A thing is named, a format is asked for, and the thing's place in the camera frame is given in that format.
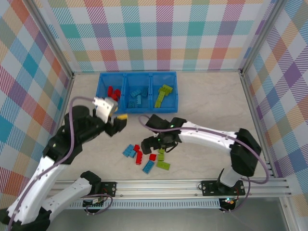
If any red long lego brick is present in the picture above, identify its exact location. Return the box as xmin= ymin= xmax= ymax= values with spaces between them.
xmin=135 ymin=149 xmax=145 ymax=166

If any blue long lego brick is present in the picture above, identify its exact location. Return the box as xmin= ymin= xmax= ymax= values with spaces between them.
xmin=142 ymin=160 xmax=155 ymax=174

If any small electronics board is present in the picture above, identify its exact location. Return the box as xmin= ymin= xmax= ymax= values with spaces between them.
xmin=220 ymin=197 xmax=238 ymax=210
xmin=83 ymin=197 xmax=106 ymax=209

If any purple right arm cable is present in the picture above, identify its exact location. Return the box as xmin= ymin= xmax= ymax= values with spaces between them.
xmin=139 ymin=115 xmax=270 ymax=214

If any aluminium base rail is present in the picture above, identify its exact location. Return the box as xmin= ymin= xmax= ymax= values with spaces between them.
xmin=51 ymin=179 xmax=291 ymax=197

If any aluminium frame bar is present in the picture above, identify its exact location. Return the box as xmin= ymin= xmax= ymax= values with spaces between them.
xmin=240 ymin=71 xmax=277 ymax=179
xmin=51 ymin=73 xmax=75 ymax=138
xmin=279 ymin=196 xmax=298 ymax=231

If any slotted white cable duct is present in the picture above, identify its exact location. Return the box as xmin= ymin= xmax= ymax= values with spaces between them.
xmin=69 ymin=200 xmax=221 ymax=209

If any purple cable loop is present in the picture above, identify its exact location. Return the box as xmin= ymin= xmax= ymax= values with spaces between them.
xmin=84 ymin=193 xmax=114 ymax=215

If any aluminium frame post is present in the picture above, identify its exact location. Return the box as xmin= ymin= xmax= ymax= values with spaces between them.
xmin=239 ymin=0 xmax=289 ymax=75
xmin=30 ymin=0 xmax=75 ymax=79

